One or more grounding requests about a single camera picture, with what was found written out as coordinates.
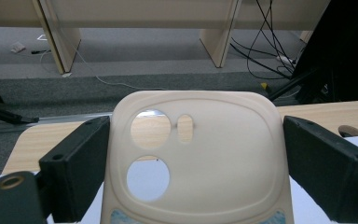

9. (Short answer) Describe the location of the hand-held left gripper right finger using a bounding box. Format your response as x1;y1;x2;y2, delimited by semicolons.
282;115;358;224

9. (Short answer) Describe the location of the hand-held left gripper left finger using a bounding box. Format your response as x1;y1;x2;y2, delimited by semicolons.
38;115;112;224

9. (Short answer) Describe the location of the cream printed phone case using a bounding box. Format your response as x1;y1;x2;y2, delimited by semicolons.
100;90;295;224

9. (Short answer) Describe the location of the black metal stand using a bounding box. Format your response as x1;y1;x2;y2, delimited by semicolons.
0;65;40;125
266;66;335;105

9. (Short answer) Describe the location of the white power strip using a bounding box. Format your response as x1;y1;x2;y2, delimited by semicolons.
275;54;296;65

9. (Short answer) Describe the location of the black curtain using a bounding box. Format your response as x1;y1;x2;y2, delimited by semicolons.
291;0;358;105

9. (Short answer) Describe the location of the crumpled white paper scrap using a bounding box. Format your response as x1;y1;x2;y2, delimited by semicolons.
10;41;27;54

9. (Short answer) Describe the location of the light wooden desk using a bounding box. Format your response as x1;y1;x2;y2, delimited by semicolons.
0;0;331;76

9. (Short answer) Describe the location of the thin white floor cable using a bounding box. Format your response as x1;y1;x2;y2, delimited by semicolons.
39;49;169;91

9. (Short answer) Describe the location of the bundle of black cables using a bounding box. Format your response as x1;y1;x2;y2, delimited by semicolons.
228;0;296;81

